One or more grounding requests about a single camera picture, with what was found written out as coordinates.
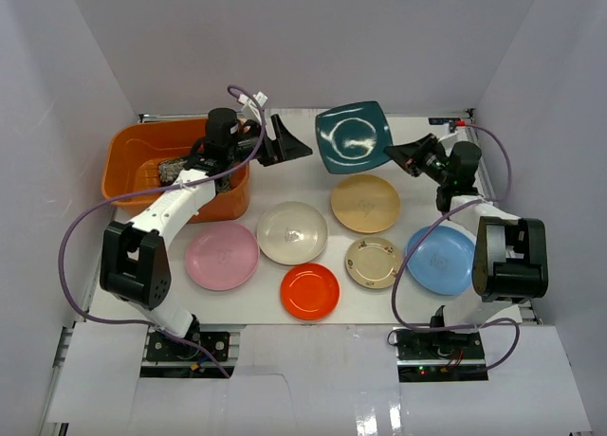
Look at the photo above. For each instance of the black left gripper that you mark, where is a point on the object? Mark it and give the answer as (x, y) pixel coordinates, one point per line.
(273, 139)

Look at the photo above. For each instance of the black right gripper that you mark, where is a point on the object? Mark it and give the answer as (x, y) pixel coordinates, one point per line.
(413, 154)

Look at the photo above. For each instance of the dark teal square plate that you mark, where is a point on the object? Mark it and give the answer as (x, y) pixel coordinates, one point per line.
(351, 138)

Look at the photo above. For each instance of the black floral square plate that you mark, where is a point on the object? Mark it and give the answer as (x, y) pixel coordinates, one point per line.
(169, 170)

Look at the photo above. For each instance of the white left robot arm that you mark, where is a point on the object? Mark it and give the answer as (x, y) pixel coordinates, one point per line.
(134, 261)

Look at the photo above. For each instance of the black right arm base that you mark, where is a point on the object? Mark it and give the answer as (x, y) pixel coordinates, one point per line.
(438, 357)

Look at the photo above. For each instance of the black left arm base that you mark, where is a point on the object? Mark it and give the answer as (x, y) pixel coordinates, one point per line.
(162, 349)

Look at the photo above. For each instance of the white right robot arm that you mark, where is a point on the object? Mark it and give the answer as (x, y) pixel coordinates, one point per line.
(510, 264)

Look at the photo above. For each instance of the orange plastic bin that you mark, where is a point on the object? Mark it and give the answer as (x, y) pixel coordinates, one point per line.
(136, 151)

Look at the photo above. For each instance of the white paper sheet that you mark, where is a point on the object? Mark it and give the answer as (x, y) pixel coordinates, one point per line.
(295, 112)

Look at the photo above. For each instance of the small blue label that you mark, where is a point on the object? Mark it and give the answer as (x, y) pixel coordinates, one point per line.
(442, 121)

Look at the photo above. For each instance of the yellow round plate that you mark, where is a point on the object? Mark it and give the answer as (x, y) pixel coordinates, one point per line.
(365, 203)

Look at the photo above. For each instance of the cream round plate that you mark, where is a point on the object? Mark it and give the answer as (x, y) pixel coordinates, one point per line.
(292, 233)

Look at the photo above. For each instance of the blue round plate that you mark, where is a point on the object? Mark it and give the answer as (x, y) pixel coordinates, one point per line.
(443, 263)

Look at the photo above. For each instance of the beige floral small plate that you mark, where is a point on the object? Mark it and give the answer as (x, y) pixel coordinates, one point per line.
(373, 262)

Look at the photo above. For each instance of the pink round plate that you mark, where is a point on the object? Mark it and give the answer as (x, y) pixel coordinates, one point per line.
(222, 256)

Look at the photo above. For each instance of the orange round plate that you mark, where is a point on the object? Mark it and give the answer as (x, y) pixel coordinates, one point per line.
(309, 292)

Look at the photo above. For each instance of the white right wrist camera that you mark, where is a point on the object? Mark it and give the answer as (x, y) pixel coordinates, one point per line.
(452, 133)

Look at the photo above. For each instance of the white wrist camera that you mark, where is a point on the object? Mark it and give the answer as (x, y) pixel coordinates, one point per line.
(251, 108)
(452, 133)

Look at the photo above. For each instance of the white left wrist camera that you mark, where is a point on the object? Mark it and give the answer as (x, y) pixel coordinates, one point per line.
(251, 108)

